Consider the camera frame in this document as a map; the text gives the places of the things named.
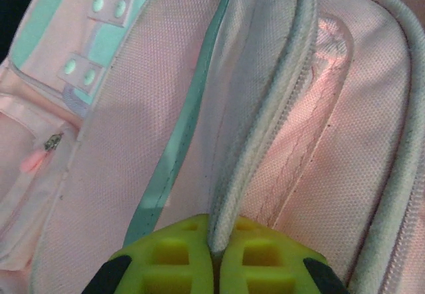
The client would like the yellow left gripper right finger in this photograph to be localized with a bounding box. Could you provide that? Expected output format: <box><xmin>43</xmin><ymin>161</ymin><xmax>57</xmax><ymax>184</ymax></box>
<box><xmin>217</xmin><ymin>216</ymin><xmax>349</xmax><ymax>294</ymax></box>

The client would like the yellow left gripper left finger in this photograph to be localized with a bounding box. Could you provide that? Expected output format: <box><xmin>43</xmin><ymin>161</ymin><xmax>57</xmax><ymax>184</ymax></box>
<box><xmin>84</xmin><ymin>214</ymin><xmax>215</xmax><ymax>294</ymax></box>

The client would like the pink student backpack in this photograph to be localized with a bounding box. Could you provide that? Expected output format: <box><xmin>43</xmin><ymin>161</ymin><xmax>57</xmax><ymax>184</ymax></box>
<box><xmin>0</xmin><ymin>0</ymin><xmax>425</xmax><ymax>294</ymax></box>

